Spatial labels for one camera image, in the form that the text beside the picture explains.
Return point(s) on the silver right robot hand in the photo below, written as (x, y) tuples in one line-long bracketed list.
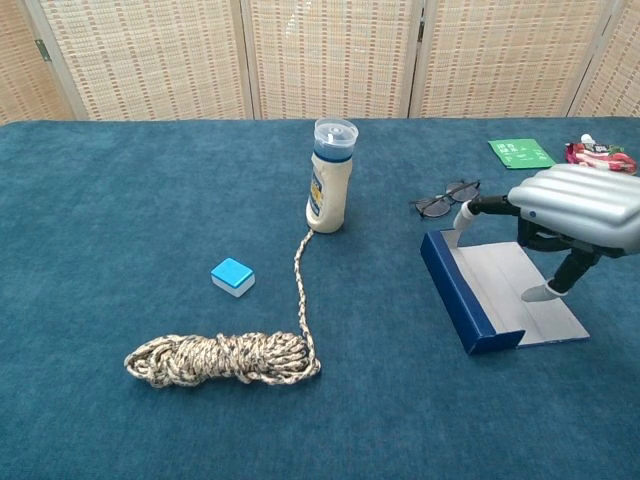
[(575, 210)]

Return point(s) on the black-framed eyeglasses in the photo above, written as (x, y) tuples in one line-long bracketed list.
[(435, 206)]

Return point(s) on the blue glasses case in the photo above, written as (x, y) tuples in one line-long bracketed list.
[(465, 300)]

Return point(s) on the small blue and white box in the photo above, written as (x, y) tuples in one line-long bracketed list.
[(231, 274)]

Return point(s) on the blue carpet floor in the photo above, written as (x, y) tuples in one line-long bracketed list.
[(150, 200)]

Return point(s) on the red drink pouch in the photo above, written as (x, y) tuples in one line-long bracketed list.
[(600, 155)]

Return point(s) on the green flat packet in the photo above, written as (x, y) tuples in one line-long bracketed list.
[(522, 154)]

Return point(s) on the bamboo folding screen panel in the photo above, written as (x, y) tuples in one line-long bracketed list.
[(20, 75), (330, 60), (620, 85), (150, 60), (500, 60)]

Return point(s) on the black metal screen hinge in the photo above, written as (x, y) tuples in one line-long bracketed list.
[(421, 31)]

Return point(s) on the cream bottle with clear cap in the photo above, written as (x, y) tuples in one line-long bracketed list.
[(327, 195)]

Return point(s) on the green metal screen hinge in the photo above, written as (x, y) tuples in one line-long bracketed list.
[(43, 51)]

